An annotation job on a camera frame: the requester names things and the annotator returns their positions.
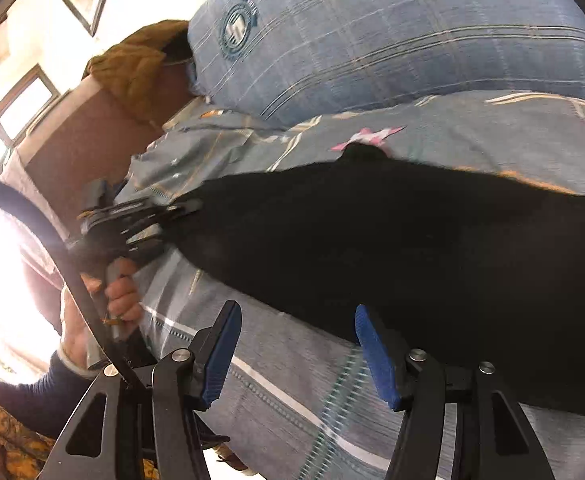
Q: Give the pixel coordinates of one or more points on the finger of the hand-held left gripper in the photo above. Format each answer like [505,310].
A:
[147,247]
[172,209]

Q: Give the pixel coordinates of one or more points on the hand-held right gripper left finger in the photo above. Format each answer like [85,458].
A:
[220,355]

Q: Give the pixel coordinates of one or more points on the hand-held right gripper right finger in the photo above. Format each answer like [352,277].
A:
[378,360]

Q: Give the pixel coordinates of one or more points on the black pants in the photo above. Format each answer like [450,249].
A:
[372,260]

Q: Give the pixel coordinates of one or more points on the person's left forearm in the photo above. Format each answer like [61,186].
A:
[37,400]

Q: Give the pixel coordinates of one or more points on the person's left hand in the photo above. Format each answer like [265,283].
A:
[125,302]

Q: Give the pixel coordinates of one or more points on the grey printed bed sheet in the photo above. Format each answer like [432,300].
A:
[292,385]

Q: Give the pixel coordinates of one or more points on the brown headboard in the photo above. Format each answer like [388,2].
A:
[87,145]

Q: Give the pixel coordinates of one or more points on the brown quilted jacket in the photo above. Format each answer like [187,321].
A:
[132,70]

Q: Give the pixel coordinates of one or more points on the window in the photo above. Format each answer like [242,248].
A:
[17,110]

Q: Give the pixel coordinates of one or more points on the blue plaid quilt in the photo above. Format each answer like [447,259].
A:
[372,35]

